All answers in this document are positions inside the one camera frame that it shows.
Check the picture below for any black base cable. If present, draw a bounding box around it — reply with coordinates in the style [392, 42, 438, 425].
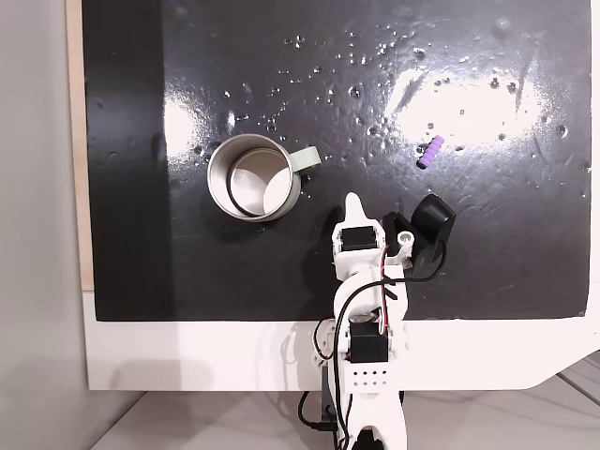
[298, 388, 337, 433]

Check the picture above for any purple ribbed pen grip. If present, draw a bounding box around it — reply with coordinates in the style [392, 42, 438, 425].
[417, 134, 446, 171]

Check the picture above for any black mat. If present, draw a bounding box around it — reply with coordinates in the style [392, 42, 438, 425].
[81, 0, 593, 324]

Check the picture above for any sage green steel mug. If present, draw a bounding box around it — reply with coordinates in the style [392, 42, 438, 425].
[206, 133, 323, 223]

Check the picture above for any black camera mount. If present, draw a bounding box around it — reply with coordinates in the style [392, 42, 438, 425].
[381, 211, 416, 246]

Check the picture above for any black oval camera box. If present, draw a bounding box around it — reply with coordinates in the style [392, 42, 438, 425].
[408, 192, 458, 283]

